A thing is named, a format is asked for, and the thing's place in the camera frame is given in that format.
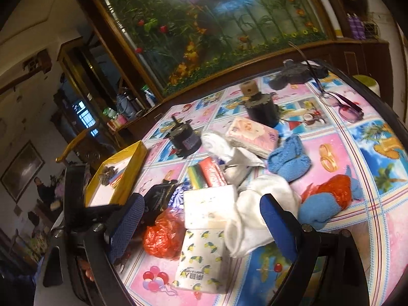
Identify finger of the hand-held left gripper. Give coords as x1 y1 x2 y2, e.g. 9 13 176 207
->
84 202 131 223

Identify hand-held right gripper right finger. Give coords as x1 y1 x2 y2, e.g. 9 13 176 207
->
260 194 370 306

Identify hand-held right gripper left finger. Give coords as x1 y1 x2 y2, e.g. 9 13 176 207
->
35 193 145 306

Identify large white cloth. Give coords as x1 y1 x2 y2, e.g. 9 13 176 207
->
225 175 303 259

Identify orange mesh bag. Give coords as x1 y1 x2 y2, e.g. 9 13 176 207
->
143 212 186 260

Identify black foil packet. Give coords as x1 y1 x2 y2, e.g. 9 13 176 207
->
143 180 178 227

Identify yellow cardboard box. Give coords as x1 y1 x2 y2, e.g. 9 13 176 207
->
83 141 149 208

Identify blue white patterned packet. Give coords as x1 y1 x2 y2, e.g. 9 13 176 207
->
169 187 185 212

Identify blue knitted sock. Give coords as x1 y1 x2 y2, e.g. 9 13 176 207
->
267 133 312 183

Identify white tissue pack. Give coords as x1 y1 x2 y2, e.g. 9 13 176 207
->
183 185 239 230

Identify lemon print tissue pack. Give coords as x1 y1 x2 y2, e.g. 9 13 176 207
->
172 228 232 294

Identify long coloured sticks pack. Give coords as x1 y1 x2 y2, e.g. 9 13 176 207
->
187 164 208 189

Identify red packet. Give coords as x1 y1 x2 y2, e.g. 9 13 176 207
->
200 158 228 188

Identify small white cloth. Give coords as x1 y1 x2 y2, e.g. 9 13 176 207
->
201 131 266 187

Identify pink tissue packet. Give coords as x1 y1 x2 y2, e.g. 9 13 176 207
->
225 116 280 159

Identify brown mesh pouch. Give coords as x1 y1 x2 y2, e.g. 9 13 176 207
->
98 167 118 186

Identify pink container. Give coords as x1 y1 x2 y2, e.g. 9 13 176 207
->
108 115 128 131

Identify printed tablecloth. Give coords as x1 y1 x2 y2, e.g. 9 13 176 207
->
123 59 408 306

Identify blue thermos jug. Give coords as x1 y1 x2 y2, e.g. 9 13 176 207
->
115 93 136 118

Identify black motor with shaft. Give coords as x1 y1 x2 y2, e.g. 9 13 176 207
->
167 116 202 158

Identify wooden cabinet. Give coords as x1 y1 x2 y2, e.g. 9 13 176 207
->
57 0 392 154

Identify white spray bottle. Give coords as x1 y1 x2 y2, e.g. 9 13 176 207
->
143 85 157 108

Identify black motor with wooden cap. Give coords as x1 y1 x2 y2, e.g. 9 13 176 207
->
240 81 281 129

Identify eyeglasses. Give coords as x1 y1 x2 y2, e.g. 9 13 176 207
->
314 76 365 123

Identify black tape dispenser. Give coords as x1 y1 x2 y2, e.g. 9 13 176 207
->
268 59 329 90

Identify green white container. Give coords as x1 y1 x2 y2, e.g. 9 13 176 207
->
352 74 382 98

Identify purple bottles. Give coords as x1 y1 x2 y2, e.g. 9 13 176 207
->
347 13 366 40

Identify framed wall picture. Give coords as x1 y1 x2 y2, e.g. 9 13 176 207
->
0 140 46 203

